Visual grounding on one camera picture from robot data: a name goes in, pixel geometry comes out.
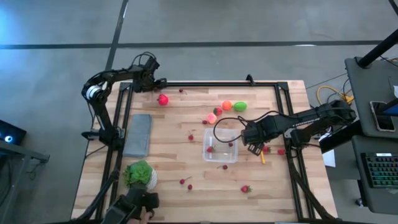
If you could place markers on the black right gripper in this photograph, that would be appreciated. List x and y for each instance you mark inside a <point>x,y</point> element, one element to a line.
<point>256,132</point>

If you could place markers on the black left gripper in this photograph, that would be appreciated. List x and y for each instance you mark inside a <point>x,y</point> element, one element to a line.
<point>149,81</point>

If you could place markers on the small yellow toy vegetable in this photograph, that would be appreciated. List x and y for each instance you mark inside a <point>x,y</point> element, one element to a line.
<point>263,158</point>

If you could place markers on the red toy apple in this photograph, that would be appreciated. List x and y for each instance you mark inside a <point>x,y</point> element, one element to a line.
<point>163,99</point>

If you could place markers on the green toy fruit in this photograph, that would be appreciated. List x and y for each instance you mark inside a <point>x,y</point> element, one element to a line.
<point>240,106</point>

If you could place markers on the orange toy fruit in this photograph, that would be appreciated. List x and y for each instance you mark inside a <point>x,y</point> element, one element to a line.
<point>227,105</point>

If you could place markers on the pink toy peach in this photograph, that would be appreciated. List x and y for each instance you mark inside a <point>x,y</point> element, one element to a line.
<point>211,118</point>

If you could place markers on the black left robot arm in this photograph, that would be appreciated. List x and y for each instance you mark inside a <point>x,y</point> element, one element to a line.
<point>121,74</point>

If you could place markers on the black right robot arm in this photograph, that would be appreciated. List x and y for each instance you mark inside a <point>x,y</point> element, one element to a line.
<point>311,119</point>

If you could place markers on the clear plastic tupperware container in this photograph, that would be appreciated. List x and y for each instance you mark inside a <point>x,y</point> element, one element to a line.
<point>224,155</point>

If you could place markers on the grey folded cloth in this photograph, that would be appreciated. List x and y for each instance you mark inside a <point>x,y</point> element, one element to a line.
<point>138,135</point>

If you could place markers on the white paper sheet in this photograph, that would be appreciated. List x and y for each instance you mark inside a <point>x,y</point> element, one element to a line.
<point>329,158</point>

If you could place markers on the green lettuce in bowl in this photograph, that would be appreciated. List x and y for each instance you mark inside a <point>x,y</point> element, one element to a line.
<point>138,174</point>

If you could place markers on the dark grey keyboard desk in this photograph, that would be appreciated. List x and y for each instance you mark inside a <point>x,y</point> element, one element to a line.
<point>360,199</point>

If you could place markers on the grey desk with pole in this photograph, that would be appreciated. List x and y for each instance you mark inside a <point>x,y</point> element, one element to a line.
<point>363,93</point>

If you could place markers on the backlit computer keyboard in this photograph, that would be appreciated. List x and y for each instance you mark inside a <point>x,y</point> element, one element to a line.
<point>383,170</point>

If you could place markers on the black smartphone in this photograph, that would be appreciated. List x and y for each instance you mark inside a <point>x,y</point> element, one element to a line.
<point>381,116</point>

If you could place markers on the person's hand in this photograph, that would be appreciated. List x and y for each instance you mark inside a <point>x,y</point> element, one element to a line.
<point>141,219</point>

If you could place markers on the grey metal bench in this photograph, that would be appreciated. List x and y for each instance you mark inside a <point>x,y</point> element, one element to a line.
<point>25,152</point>

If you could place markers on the black pole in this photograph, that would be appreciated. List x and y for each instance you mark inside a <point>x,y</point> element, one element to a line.
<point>376,51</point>

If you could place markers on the black device with blue light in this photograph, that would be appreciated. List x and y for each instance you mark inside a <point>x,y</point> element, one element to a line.
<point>9,133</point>

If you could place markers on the black metal table frame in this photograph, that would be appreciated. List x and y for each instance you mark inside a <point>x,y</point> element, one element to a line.
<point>217,84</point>

